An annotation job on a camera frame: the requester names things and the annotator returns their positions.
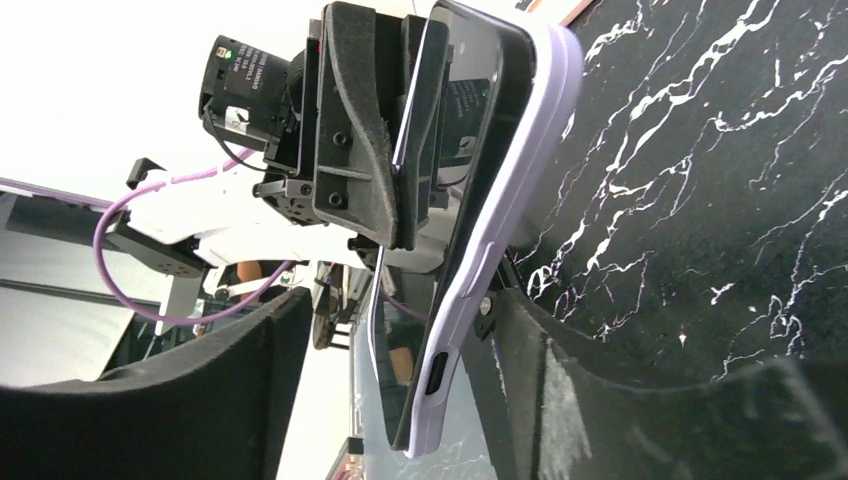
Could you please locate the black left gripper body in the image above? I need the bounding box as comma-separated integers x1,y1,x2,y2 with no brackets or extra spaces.
198,35,322,226

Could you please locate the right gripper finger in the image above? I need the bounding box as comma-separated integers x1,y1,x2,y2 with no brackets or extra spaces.
463,288,847,479
1,287,313,479

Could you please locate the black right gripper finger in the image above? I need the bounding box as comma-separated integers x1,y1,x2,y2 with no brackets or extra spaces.
313,1,408,248
394,19,449,251

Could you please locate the lilac phone case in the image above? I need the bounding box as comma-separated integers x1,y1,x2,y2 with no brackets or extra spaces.
367,0,586,460

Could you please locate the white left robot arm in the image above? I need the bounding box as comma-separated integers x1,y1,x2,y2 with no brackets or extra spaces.
95,1,424,281

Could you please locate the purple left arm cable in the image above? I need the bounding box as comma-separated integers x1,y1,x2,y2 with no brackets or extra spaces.
0,148,296,327

